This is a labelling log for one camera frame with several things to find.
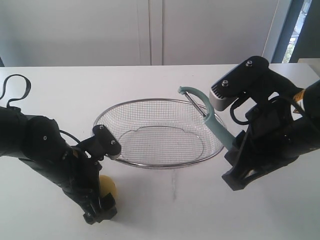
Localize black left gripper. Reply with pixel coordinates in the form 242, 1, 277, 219
19, 147, 118, 225

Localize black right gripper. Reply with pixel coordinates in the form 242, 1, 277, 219
222, 97, 300, 191

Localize light blue vegetable peeler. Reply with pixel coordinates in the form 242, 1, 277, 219
178, 86, 235, 151

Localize yellow lemon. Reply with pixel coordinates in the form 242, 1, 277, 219
99, 175, 118, 199

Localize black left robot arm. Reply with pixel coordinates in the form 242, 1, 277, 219
0, 107, 122, 225

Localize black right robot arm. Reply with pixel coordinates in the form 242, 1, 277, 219
222, 81, 320, 191

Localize white cabinet doors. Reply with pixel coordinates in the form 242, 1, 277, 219
0, 0, 279, 67

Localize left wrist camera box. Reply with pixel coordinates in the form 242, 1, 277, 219
77, 124, 122, 160

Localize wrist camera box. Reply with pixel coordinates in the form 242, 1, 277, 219
77, 124, 122, 160
209, 56, 302, 112

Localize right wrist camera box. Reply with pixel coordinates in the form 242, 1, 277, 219
209, 56, 302, 112

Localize oval wire mesh basket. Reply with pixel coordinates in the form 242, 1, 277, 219
94, 98, 224, 170

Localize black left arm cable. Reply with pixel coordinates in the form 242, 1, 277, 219
0, 73, 31, 109

